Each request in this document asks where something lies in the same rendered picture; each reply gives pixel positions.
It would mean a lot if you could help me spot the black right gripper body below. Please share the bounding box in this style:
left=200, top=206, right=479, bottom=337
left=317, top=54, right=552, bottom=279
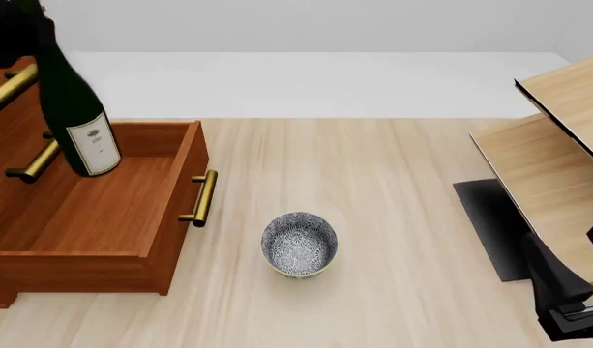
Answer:
left=536, top=293, right=593, bottom=342

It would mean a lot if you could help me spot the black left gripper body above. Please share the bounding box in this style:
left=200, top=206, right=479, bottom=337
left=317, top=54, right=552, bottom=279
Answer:
left=0, top=0, right=44, bottom=70

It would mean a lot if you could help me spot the dark green wine bottle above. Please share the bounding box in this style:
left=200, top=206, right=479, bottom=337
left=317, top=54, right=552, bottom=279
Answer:
left=33, top=6, right=124, bottom=179

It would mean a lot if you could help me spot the closed wooden cabinet drawer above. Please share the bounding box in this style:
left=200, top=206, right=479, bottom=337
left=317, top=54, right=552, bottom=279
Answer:
left=0, top=107, right=84, bottom=241
left=0, top=55, right=50, bottom=154

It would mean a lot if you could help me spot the open wooden cabinet drawer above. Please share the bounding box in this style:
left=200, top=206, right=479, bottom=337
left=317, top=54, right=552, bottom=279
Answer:
left=0, top=120, right=211, bottom=297

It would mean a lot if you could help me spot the red-brown wooden cabinet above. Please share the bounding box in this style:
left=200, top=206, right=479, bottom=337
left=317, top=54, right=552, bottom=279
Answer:
left=0, top=54, right=84, bottom=310

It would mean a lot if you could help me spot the pale wood shelf rack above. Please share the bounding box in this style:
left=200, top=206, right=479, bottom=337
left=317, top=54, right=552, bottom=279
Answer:
left=468, top=52, right=593, bottom=285

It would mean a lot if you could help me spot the blue patterned bowl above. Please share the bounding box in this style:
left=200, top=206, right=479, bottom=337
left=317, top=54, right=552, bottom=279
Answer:
left=259, top=212, right=340, bottom=281

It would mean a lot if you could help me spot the brass handle of open drawer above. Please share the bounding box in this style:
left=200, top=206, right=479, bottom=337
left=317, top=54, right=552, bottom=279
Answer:
left=177, top=168, right=220, bottom=229

